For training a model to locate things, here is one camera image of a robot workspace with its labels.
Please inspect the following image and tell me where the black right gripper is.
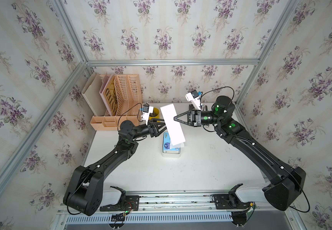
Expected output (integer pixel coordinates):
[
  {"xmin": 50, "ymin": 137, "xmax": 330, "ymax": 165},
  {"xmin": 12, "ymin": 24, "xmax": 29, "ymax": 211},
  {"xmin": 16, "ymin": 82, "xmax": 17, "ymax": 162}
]
[{"xmin": 175, "ymin": 110, "xmax": 224, "ymax": 130}]

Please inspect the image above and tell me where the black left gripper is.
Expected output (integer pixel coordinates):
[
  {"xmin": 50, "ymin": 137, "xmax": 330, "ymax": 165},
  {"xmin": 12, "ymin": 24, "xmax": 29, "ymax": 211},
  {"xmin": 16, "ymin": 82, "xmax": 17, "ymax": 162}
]
[{"xmin": 130, "ymin": 120, "xmax": 168, "ymax": 142}]

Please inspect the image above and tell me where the white tissue box lid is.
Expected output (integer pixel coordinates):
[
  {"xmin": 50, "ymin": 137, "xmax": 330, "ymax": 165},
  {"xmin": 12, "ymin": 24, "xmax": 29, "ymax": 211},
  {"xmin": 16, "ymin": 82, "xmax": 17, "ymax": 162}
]
[{"xmin": 161, "ymin": 104, "xmax": 186, "ymax": 148}]

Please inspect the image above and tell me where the blue tissue paper pack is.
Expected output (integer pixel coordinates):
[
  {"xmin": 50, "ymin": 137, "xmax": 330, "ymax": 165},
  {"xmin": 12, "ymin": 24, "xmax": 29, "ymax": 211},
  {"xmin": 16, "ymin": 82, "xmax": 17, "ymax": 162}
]
[{"xmin": 162, "ymin": 132, "xmax": 181, "ymax": 154}]

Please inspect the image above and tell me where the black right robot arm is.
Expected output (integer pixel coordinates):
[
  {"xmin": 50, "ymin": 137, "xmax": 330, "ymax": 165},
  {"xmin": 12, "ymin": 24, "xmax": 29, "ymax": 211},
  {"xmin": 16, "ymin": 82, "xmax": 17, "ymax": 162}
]
[{"xmin": 173, "ymin": 96, "xmax": 306, "ymax": 211}]

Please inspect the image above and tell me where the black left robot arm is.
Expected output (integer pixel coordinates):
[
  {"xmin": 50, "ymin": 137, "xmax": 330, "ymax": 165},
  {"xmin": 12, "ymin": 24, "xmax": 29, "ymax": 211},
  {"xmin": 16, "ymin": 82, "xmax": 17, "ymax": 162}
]
[{"xmin": 63, "ymin": 118, "xmax": 166, "ymax": 216}]

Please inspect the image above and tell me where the white tissue box base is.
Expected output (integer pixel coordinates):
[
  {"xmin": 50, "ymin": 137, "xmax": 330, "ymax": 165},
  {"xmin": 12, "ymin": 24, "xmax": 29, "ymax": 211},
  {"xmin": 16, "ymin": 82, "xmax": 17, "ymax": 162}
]
[{"xmin": 161, "ymin": 132, "xmax": 181, "ymax": 158}]

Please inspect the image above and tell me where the yellow metal pencil bucket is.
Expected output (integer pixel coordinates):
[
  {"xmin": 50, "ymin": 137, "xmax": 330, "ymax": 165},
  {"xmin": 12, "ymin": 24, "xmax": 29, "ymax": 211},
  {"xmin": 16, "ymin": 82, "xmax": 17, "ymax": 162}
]
[{"xmin": 149, "ymin": 108, "xmax": 160, "ymax": 120}]

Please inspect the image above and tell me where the beige plastic desk organizer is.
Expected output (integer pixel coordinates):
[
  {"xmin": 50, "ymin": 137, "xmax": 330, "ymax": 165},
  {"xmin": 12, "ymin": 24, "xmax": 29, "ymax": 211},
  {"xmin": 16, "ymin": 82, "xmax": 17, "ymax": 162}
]
[{"xmin": 90, "ymin": 74, "xmax": 143, "ymax": 131}]

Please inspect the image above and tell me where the brown lettered magazine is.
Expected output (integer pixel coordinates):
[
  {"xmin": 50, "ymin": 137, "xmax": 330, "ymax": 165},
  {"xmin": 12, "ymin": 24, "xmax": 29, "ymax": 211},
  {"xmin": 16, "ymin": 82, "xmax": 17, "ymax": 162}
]
[{"xmin": 103, "ymin": 75, "xmax": 118, "ymax": 116}]

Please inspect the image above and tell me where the pink folder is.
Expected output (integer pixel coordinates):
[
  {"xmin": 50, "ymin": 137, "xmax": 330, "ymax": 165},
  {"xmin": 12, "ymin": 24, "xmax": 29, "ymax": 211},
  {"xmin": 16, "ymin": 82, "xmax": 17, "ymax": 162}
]
[{"xmin": 99, "ymin": 74, "xmax": 117, "ymax": 116}]

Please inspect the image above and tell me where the beige cardboard folder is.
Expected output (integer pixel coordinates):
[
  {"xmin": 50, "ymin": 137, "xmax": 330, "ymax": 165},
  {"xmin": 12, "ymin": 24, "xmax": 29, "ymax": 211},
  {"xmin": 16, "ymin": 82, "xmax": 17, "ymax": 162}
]
[{"xmin": 82, "ymin": 73, "xmax": 107, "ymax": 117}]

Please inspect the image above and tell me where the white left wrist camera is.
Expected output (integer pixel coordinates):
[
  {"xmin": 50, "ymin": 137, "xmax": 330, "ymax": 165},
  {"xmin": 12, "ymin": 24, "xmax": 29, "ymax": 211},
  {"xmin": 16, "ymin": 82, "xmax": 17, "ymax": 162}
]
[{"xmin": 141, "ymin": 104, "xmax": 154, "ymax": 124}]

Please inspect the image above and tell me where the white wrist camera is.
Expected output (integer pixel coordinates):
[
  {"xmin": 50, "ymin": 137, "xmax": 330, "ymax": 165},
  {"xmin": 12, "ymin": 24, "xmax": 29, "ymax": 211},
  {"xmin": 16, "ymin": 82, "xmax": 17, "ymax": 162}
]
[
  {"xmin": 185, "ymin": 90, "xmax": 201, "ymax": 110},
  {"xmin": 141, "ymin": 104, "xmax": 154, "ymax": 124}
]

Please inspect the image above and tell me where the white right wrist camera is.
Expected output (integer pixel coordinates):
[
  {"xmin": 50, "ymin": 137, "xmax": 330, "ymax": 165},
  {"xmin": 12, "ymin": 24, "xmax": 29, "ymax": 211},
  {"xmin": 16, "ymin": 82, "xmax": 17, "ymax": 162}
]
[{"xmin": 185, "ymin": 90, "xmax": 201, "ymax": 110}]

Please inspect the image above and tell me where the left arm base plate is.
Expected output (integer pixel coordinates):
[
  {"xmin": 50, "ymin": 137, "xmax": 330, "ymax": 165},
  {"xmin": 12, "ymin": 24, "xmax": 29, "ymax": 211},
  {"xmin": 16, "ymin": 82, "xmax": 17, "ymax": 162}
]
[{"xmin": 99, "ymin": 195, "xmax": 140, "ymax": 212}]

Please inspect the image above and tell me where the aluminium rail frame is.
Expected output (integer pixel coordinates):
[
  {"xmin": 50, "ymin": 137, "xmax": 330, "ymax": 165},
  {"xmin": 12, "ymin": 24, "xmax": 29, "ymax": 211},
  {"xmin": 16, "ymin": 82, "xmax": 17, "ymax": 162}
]
[{"xmin": 49, "ymin": 190, "xmax": 306, "ymax": 230}]

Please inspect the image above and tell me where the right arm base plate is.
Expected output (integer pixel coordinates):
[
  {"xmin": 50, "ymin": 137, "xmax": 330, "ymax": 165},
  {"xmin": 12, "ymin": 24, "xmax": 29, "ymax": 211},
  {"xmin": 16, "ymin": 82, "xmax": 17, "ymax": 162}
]
[{"xmin": 212, "ymin": 194, "xmax": 254, "ymax": 210}]

